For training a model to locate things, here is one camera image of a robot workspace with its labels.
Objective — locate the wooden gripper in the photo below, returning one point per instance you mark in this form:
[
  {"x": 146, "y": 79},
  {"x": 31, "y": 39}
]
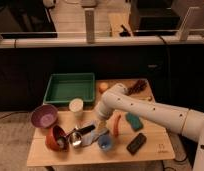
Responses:
[{"x": 101, "y": 126}]

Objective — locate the blue grey towel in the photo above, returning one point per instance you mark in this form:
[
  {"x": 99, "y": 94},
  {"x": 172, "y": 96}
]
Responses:
[{"x": 93, "y": 135}]

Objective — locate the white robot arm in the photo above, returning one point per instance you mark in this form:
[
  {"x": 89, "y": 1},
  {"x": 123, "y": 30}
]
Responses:
[{"x": 187, "y": 122}]

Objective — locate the red orange bowl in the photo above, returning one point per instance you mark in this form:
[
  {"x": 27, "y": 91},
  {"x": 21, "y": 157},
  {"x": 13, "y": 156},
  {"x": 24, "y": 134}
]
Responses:
[{"x": 56, "y": 139}]

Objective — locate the purple bowl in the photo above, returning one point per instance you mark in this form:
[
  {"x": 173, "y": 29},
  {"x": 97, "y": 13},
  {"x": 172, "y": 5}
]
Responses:
[{"x": 44, "y": 116}]

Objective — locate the orange carrot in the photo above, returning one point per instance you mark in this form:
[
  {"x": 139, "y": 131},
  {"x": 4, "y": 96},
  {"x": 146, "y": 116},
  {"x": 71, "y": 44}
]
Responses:
[{"x": 116, "y": 126}]

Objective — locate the blue plastic cup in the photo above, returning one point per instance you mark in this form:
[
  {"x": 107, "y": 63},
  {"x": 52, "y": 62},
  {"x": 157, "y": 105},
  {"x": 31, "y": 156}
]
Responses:
[{"x": 105, "y": 143}]

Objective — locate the small metal cup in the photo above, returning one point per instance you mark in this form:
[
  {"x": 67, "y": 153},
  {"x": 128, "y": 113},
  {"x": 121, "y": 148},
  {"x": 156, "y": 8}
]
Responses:
[{"x": 75, "y": 139}]

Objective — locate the white cup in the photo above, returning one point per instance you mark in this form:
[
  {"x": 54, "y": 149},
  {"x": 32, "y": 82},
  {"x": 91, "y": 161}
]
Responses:
[{"x": 76, "y": 107}]

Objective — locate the teal sponge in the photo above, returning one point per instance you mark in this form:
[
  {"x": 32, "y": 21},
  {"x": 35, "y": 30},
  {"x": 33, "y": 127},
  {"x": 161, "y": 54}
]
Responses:
[{"x": 134, "y": 121}]

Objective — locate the black rectangular block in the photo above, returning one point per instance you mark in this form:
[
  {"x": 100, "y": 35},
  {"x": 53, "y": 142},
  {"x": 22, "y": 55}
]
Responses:
[{"x": 136, "y": 143}]

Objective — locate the yellow banana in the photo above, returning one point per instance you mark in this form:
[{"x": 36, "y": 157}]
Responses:
[{"x": 149, "y": 98}]

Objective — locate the green plastic tray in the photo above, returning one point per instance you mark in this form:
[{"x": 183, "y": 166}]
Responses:
[{"x": 62, "y": 88}]

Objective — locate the dark grape bunch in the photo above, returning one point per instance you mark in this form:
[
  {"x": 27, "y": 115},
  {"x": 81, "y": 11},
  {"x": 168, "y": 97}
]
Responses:
[{"x": 139, "y": 86}]

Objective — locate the black object on shelf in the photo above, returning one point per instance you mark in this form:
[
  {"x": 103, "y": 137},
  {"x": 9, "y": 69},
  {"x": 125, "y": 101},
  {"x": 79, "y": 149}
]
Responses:
[{"x": 124, "y": 32}]

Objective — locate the black handled scoop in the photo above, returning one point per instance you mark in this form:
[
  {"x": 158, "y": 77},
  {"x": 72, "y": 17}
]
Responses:
[{"x": 82, "y": 130}]

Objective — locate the white horizontal rail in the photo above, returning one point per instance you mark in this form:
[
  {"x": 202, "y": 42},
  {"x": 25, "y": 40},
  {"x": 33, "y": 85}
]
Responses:
[{"x": 100, "y": 41}]

